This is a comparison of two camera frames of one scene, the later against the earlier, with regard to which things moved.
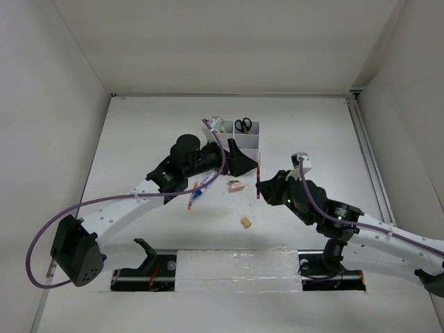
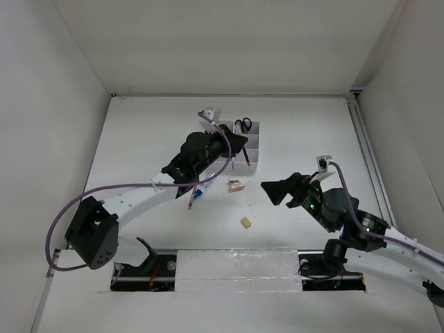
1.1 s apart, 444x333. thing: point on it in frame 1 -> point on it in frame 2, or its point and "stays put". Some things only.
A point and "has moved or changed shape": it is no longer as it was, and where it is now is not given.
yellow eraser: (246, 223) stays put
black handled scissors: (245, 123) stays put
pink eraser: (234, 186) stays put
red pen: (258, 179) has moved or changed shape
